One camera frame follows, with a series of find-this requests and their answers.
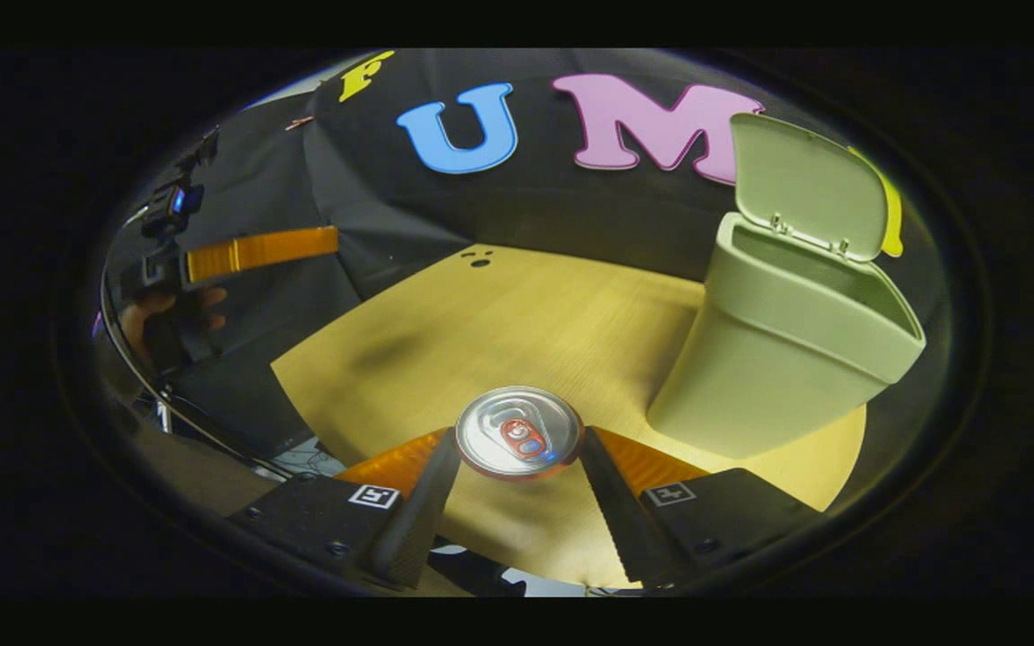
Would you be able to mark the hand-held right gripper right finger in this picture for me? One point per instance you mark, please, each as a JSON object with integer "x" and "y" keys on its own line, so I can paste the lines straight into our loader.
{"x": 616, "y": 511}

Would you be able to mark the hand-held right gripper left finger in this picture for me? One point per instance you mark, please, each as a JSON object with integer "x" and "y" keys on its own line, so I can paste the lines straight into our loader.
{"x": 414, "y": 520}

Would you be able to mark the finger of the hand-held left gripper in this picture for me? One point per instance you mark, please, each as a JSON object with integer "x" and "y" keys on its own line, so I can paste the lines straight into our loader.
{"x": 261, "y": 251}

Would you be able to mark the silver pop can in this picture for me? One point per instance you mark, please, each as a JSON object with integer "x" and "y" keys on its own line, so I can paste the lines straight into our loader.
{"x": 519, "y": 432}

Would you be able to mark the green desktop garbage bin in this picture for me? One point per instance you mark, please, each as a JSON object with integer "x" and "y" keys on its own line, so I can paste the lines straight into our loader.
{"x": 777, "y": 350}

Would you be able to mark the wooden desktop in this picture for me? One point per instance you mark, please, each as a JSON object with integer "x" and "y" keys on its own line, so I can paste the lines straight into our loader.
{"x": 526, "y": 323}

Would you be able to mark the pink cloth clip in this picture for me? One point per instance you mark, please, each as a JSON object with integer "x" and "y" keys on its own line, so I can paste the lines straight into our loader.
{"x": 299, "y": 122}

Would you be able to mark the black backdrop cloth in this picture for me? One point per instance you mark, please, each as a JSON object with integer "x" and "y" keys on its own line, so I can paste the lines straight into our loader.
{"x": 499, "y": 206}

